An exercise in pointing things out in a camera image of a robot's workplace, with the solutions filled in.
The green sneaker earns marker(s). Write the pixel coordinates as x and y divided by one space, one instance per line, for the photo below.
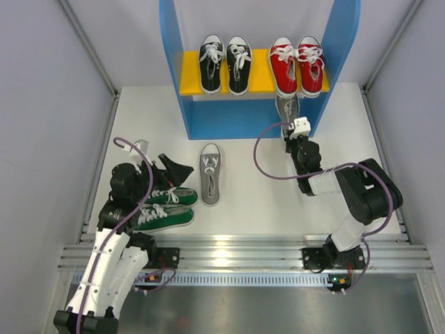
161 217
174 196

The slotted cable duct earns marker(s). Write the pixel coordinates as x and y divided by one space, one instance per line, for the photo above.
190 279

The lower green sneaker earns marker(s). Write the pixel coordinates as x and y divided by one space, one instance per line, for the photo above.
161 217

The blue yellow shoe shelf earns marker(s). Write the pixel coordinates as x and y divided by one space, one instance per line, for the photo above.
237 117

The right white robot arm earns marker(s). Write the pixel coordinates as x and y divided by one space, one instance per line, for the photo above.
369 195

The red sneaker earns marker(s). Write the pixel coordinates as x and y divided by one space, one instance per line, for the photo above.
311 59
282 59

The black sneaker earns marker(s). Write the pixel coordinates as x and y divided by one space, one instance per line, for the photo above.
239 62
210 58

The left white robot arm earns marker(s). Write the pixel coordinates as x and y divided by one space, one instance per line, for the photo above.
119 252

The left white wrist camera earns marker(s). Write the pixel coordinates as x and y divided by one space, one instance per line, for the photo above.
138 154

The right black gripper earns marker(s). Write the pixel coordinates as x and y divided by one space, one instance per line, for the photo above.
292 143

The upper green sneaker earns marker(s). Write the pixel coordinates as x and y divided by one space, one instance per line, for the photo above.
174 196

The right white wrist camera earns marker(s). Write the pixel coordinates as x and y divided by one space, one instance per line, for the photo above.
299 127

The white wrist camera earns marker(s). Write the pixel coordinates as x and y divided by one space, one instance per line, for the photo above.
138 154
299 127

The aluminium rail frame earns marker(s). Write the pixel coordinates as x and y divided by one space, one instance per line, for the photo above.
259 224

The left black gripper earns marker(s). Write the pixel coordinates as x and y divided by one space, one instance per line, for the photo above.
161 172

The grey sneaker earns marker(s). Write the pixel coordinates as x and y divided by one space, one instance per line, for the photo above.
210 165
288 110

